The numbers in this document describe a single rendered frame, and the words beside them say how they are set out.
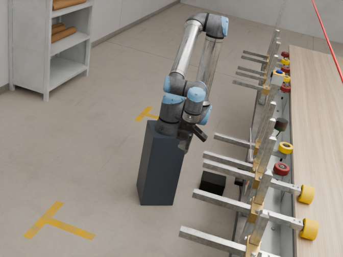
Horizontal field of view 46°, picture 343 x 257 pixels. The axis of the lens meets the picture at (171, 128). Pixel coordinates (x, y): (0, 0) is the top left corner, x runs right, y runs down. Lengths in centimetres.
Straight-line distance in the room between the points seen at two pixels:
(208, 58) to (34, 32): 209
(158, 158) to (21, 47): 207
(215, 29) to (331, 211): 125
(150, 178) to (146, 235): 41
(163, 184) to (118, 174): 51
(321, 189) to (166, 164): 118
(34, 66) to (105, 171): 146
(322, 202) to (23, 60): 324
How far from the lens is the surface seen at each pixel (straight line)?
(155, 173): 293
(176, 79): 218
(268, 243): 214
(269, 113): 237
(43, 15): 410
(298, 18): 985
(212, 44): 258
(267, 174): 168
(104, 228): 289
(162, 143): 279
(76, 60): 511
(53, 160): 348
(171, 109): 273
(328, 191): 217
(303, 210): 196
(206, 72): 264
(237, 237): 198
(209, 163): 193
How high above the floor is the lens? 198
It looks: 28 degrees down
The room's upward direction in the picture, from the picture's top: 12 degrees clockwise
